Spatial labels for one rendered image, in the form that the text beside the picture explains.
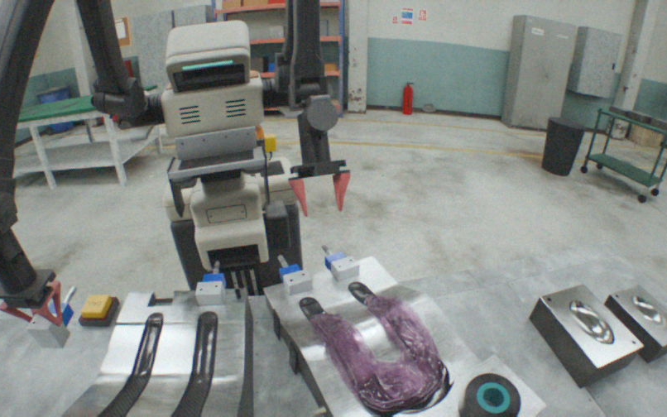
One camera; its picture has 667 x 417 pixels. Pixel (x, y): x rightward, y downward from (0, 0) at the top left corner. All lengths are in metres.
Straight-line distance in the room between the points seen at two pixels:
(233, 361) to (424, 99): 5.68
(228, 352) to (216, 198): 0.55
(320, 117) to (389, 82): 5.26
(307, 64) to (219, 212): 0.53
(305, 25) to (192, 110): 0.39
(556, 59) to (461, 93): 1.82
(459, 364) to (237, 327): 0.38
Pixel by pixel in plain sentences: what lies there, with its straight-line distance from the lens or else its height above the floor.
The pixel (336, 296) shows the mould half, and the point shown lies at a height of 0.85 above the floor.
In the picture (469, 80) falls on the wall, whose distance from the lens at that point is 6.14.
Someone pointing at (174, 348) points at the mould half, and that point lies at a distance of 0.61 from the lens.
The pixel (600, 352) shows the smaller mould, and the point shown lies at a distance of 0.74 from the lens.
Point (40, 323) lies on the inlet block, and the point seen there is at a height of 0.96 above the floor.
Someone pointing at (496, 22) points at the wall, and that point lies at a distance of 6.27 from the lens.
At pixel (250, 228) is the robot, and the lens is 1.01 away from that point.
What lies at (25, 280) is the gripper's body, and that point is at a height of 1.05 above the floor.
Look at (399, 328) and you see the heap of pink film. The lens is 0.56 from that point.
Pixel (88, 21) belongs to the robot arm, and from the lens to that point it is 0.73.
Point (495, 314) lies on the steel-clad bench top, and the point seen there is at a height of 0.80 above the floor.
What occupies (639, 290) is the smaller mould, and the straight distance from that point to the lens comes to 0.99.
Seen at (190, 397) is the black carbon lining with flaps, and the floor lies 0.90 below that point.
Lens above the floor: 1.34
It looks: 30 degrees down
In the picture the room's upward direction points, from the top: straight up
